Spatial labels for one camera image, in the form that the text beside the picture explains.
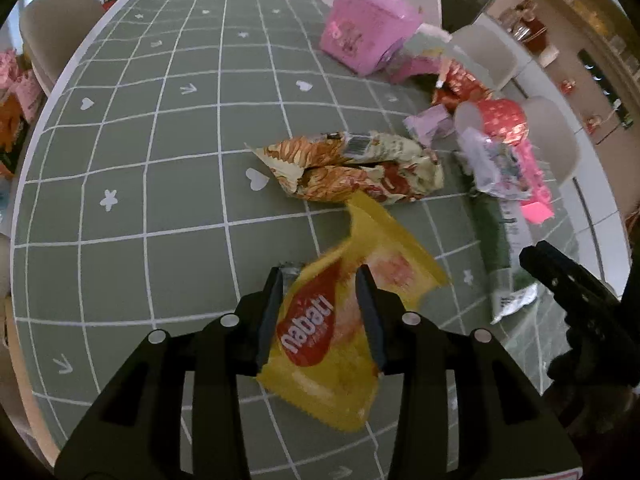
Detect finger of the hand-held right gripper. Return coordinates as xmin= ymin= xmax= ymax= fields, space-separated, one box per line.
xmin=519 ymin=240 xmax=620 ymax=311

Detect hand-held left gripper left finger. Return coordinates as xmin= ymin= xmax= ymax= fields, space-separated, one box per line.
xmin=54 ymin=266 xmax=288 ymax=480

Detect light purple wrapper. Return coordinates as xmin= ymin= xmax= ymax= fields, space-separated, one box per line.
xmin=404 ymin=105 xmax=458 ymax=142

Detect wooden wall shelf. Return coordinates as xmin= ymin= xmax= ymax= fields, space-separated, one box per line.
xmin=487 ymin=0 xmax=640 ymax=131

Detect red patterned wrapper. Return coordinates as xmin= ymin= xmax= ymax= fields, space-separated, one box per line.
xmin=432 ymin=60 xmax=493 ymax=108

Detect pink bin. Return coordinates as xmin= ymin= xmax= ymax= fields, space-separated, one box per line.
xmin=320 ymin=0 xmax=425 ymax=76

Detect pink flat wrapper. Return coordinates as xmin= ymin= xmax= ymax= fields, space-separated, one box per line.
xmin=389 ymin=52 xmax=451 ymax=84

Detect green grid tablecloth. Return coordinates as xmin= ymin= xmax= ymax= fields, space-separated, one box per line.
xmin=10 ymin=0 xmax=591 ymax=480

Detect pile of colourful snack packets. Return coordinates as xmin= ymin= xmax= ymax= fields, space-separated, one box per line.
xmin=0 ymin=50 xmax=45 ymax=177

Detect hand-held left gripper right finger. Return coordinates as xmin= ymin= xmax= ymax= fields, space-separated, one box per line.
xmin=354 ymin=264 xmax=583 ymax=480

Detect yellow snack wrapper red logo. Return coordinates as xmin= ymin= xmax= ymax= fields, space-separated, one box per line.
xmin=256 ymin=191 xmax=448 ymax=433

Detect red and white figurine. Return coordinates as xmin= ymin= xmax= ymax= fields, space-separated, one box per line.
xmin=510 ymin=2 xmax=548 ymax=51

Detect red patterned cylinder packet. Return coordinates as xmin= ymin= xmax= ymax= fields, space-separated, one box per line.
xmin=452 ymin=99 xmax=530 ymax=147

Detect crumpled clear printed wrapper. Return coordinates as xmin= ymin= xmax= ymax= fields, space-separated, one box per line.
xmin=457 ymin=130 xmax=533 ymax=198

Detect green and white wrapper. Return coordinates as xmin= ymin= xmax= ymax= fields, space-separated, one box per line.
xmin=472 ymin=192 xmax=540 ymax=325

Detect beige orange patterned snack wrapper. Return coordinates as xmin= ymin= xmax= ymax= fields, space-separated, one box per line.
xmin=245 ymin=131 xmax=445 ymax=204

